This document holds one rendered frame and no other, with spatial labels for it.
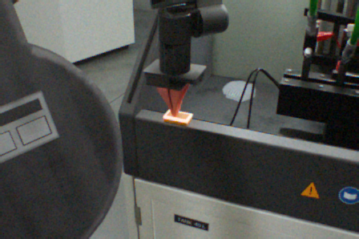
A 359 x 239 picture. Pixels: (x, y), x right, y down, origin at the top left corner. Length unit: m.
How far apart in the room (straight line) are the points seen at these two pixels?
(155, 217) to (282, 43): 0.64
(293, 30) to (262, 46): 0.11
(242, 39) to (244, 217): 0.60
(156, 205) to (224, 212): 0.16
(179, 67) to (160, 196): 0.33
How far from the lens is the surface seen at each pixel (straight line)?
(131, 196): 0.89
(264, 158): 0.70
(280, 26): 1.15
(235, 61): 1.21
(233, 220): 0.82
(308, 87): 0.85
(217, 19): 0.67
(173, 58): 0.64
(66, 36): 3.54
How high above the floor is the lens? 1.32
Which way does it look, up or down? 30 degrees down
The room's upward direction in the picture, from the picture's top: straight up
